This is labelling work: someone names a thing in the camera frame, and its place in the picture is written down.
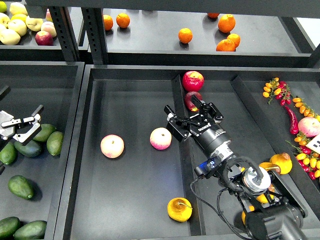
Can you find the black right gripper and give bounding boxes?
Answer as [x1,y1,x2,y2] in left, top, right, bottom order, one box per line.
[164,95,233,160]

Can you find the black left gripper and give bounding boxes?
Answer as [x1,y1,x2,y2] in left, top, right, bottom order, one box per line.
[0,105,44,148]

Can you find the dark green avocado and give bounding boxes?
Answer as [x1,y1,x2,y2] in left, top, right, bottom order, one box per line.
[7,175,34,200]

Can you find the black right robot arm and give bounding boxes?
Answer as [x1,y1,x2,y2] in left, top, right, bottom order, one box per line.
[164,96,307,240]

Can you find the dark red apple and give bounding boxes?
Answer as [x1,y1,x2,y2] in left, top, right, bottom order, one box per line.
[184,91,203,112]

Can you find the bright red apple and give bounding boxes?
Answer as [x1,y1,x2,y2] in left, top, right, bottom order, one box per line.
[182,70,205,92]

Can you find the pink apple centre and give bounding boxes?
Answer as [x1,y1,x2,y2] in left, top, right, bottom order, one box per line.
[149,127,172,150]

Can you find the pink apple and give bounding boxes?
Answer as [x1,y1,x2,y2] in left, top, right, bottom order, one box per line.
[298,117,320,138]
[149,127,172,150]
[100,134,125,159]

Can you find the black left tray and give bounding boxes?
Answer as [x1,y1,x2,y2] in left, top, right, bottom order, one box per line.
[0,61,84,240]

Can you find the black tray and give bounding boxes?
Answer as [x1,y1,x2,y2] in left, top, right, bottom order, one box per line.
[52,65,320,240]
[0,61,84,240]

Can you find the pink apple left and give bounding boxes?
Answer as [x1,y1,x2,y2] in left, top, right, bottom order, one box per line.
[100,134,125,159]

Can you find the black middle tray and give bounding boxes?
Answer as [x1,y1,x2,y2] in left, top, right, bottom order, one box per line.
[52,65,320,240]

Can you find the cherry tomato bunch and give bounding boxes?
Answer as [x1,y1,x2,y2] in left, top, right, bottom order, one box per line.
[262,77,292,106]

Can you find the black upper shelf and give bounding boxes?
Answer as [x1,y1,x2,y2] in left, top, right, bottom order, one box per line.
[0,0,320,68]

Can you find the large orange on shelf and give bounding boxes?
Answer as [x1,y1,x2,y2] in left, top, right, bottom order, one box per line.
[218,14,236,33]

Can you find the red chili pepper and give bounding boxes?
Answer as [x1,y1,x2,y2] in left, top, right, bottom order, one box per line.
[284,106,299,135]

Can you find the red apple on shelf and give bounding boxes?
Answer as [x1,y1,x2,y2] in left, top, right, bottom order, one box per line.
[35,30,54,46]

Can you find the pink apple right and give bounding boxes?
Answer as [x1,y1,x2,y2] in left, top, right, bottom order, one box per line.
[298,117,320,138]

